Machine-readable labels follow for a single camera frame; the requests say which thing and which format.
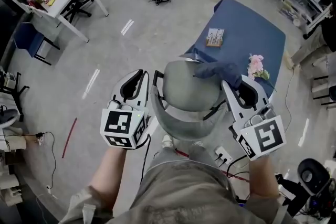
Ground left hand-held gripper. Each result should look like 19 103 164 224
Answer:
99 69 152 150

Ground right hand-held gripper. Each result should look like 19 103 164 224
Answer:
221 76 287 161

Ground dark blue cloth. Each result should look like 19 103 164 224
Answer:
194 61 243 90

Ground grey chair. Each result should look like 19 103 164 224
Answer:
149 60 233 141

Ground person's left forearm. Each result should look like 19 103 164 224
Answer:
88 146 148 218

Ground person's right forearm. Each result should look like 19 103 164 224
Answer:
247 154 280 199

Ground black office chair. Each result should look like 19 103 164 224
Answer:
62 0 95 24

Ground blue chair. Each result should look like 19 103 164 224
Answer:
12 22 60 66

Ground pink flower bunch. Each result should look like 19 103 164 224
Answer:
246 54 277 92

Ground white power strip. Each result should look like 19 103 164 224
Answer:
214 146 234 165

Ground person's left shoe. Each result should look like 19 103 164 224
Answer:
161 134 174 150

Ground wooden card holder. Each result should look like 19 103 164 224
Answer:
205 28 225 48

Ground blue covered table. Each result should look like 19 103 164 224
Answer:
180 0 287 99

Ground red floor strip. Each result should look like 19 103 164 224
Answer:
61 117 78 159

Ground black round device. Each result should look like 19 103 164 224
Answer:
297 158 336 221

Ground person's khaki clothing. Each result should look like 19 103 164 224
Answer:
59 144 300 224

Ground black metal stand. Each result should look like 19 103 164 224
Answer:
0 71 30 123

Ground thin white cable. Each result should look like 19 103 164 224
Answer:
272 67 294 127

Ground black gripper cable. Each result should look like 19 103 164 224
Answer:
140 133 152 185

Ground black frame chair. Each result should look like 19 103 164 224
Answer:
311 54 336 111

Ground black floor cable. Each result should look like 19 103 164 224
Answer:
25 131 57 190

